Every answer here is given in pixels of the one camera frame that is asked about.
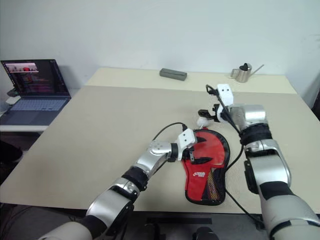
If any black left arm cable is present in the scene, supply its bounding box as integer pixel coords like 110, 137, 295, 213
151, 122, 189, 141

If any open dark laptop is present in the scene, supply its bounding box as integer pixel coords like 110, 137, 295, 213
0, 58, 72, 126

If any beige table cover sheet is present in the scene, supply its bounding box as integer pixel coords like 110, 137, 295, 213
0, 84, 320, 215

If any small grey white device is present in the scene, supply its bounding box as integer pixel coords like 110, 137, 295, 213
5, 87, 20, 106

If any small white toy keychain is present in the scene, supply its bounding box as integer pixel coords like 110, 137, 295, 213
196, 117, 211, 129

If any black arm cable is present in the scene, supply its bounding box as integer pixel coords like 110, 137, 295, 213
151, 122, 189, 141
204, 84, 265, 226

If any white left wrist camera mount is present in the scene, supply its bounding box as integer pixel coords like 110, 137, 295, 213
176, 128, 197, 161

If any red black paddle case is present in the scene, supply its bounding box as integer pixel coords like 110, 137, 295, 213
180, 128, 232, 207

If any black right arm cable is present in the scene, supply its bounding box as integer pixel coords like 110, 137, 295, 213
204, 84, 265, 226

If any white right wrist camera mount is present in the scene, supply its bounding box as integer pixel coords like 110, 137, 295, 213
215, 83, 235, 124

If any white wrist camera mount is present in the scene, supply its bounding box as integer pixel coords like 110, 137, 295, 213
176, 128, 197, 161
215, 83, 235, 124

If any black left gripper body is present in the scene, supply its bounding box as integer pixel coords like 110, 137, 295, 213
183, 147, 199, 164

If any silver metal watering can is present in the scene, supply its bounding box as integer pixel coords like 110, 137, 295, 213
230, 62, 265, 84

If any grey rectangular block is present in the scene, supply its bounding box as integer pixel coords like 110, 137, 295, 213
159, 67, 188, 82

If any beige robot torso shell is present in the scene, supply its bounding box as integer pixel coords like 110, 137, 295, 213
37, 220, 94, 240

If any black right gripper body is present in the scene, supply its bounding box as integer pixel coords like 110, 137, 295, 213
210, 103, 223, 123

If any dark rounded shape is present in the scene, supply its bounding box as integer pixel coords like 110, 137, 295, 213
194, 225, 222, 240

